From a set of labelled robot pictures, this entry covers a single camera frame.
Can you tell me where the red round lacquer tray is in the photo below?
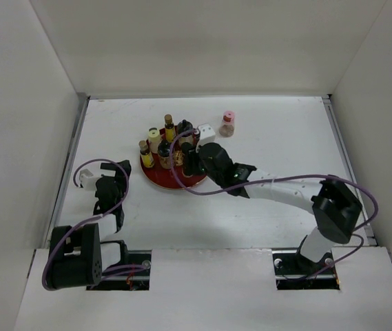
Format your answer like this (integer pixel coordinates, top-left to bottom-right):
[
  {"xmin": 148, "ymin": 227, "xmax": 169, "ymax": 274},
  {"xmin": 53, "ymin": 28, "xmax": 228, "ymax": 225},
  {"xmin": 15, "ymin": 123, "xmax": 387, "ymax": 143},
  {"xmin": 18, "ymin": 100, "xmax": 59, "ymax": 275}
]
[{"xmin": 138, "ymin": 126, "xmax": 210, "ymax": 191}]

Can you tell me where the yellow label brown bottle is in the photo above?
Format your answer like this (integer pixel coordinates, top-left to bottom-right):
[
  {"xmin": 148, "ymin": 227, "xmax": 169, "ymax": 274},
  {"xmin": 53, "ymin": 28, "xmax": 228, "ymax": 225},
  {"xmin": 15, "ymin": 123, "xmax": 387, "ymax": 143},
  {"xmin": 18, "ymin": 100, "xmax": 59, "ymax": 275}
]
[{"xmin": 138, "ymin": 140, "xmax": 154, "ymax": 168}]

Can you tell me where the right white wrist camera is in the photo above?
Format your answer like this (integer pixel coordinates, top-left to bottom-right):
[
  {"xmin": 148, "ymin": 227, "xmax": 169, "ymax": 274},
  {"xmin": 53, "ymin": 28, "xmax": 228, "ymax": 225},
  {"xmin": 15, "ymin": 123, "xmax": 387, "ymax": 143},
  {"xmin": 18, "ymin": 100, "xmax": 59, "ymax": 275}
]
[{"xmin": 196, "ymin": 123, "xmax": 216, "ymax": 148}]

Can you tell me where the black grinder pepper jar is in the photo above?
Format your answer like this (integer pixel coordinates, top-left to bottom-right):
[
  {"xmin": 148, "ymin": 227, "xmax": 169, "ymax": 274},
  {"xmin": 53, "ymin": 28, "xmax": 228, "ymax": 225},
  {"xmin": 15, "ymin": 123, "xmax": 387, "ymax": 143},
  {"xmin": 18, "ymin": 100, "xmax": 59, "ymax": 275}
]
[{"xmin": 177, "ymin": 119, "xmax": 194, "ymax": 146}]

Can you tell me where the black grinder salt jar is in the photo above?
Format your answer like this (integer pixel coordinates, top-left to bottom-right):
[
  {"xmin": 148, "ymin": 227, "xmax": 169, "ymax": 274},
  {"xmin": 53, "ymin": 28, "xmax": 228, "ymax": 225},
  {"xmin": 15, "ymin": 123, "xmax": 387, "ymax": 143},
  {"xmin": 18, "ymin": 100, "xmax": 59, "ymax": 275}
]
[{"xmin": 158, "ymin": 140, "xmax": 171, "ymax": 170}]

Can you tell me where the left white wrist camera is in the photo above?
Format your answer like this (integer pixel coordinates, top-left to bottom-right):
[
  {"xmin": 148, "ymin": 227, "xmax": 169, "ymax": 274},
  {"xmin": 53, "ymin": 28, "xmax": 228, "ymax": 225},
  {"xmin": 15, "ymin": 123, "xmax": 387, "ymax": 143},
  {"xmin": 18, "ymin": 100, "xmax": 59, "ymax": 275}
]
[{"xmin": 79, "ymin": 169, "xmax": 101, "ymax": 191}]

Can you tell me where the pink cap spice jar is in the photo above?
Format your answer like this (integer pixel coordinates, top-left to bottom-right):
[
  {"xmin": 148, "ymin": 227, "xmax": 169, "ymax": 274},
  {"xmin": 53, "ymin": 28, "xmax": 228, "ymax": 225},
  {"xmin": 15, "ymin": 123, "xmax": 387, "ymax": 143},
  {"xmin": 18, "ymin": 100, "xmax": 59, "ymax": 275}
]
[{"xmin": 219, "ymin": 111, "xmax": 235, "ymax": 137}]

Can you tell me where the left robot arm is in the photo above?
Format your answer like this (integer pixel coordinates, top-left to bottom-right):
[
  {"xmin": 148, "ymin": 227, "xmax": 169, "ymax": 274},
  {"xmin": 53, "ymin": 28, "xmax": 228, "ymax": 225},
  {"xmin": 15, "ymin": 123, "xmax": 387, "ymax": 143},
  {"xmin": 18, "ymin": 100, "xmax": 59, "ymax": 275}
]
[{"xmin": 41, "ymin": 159, "xmax": 132, "ymax": 291}]

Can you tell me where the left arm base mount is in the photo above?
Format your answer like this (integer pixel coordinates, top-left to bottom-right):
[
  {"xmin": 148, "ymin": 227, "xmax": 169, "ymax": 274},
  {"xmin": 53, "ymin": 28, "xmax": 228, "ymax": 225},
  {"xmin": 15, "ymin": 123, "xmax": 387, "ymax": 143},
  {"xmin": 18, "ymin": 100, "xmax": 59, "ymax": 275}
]
[{"xmin": 86, "ymin": 250, "xmax": 152, "ymax": 292}]

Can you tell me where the gold cap yellow bottle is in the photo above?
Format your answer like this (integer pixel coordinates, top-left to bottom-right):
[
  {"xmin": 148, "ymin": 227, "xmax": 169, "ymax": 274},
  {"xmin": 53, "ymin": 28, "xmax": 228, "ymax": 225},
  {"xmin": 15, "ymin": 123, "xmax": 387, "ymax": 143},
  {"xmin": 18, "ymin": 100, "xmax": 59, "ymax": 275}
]
[{"xmin": 164, "ymin": 114, "xmax": 176, "ymax": 143}]

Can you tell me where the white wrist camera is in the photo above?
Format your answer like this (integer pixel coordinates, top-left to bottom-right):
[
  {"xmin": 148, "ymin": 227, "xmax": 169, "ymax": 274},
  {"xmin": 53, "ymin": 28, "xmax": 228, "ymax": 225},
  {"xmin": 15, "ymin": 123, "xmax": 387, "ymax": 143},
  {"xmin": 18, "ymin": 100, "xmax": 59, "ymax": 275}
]
[
  {"xmin": 79, "ymin": 169, "xmax": 101, "ymax": 191},
  {"xmin": 196, "ymin": 123, "xmax": 216, "ymax": 148}
]

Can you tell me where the cream cap spice jar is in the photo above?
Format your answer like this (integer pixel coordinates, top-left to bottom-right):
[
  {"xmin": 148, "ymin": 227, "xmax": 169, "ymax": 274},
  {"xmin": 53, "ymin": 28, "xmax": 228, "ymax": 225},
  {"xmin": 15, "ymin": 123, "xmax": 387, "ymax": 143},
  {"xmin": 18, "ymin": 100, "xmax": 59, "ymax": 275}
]
[{"xmin": 147, "ymin": 128, "xmax": 162, "ymax": 154}]

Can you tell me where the black cap spice bottle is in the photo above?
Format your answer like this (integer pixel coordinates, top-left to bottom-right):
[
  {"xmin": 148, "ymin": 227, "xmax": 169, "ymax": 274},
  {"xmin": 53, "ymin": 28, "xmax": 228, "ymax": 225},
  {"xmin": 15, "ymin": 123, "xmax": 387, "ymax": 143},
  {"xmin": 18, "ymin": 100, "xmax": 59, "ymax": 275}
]
[{"xmin": 181, "ymin": 143, "xmax": 198, "ymax": 177}]

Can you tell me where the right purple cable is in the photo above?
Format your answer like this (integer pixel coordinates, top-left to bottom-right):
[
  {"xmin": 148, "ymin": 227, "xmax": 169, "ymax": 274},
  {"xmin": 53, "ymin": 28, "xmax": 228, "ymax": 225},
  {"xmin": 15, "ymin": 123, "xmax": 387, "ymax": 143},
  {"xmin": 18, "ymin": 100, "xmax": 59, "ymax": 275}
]
[{"xmin": 169, "ymin": 129, "xmax": 380, "ymax": 280}]

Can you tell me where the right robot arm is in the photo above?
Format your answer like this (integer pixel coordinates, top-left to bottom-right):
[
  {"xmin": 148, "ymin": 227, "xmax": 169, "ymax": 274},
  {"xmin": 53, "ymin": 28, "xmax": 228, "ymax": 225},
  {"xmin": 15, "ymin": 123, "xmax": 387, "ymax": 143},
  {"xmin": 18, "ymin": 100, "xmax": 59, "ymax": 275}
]
[{"xmin": 182, "ymin": 143, "xmax": 362, "ymax": 273}]

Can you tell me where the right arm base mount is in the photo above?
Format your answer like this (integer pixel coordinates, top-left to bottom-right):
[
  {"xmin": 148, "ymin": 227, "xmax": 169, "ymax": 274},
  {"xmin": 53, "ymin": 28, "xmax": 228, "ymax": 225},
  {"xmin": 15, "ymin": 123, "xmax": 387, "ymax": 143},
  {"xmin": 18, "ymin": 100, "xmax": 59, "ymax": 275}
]
[{"xmin": 272, "ymin": 250, "xmax": 340, "ymax": 290}]

